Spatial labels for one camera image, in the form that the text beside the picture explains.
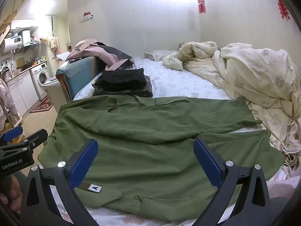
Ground floral white bed sheet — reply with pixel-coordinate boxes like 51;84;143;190
47;56;301;226

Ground white kitchen cabinet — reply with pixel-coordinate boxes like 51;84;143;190
6;71;39;117

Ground person's left hand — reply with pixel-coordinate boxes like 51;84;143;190
0;174;24;215

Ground pink fleece garment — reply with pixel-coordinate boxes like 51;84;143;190
0;79;18;132

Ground wooden staircase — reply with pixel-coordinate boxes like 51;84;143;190
0;0;47;45

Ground white water heater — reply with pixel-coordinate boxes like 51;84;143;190
0;29;31;54

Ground green pants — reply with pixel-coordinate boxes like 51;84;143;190
38;94;286;222

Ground white side table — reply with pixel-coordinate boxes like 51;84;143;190
42;78;62;113

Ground folded camouflage pants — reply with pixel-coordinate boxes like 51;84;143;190
92;75;153;98

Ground floral pillow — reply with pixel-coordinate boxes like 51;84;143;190
144;50;181;62

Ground beige hanging towel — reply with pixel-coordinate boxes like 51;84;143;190
47;36;59;54

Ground pink clothes pile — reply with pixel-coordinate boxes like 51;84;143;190
67;38;134;71

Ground white washing machine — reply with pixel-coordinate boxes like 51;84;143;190
29;61;49;100

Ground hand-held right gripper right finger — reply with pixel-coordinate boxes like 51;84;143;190
193;138;271;226

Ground folded black clothes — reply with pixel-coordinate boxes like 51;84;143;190
94;68;147;92

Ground red hanging wall ornament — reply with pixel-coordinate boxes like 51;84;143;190
197;0;207;15
275;0;291;21

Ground dark grey garment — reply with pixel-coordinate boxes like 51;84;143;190
94;42;133;60

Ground white paper tag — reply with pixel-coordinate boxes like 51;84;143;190
88;183;102;193

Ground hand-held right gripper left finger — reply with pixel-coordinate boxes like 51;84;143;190
21;139;99;226

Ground yellow wooden chair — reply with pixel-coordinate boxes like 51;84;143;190
5;104;26;144

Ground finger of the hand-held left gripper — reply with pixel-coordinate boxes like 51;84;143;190
0;125;24;144
14;129;49;156

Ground cream bear print quilt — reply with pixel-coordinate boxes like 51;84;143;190
162;41;301;177

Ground red patterned rug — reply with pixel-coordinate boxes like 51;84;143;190
29;96;54;113

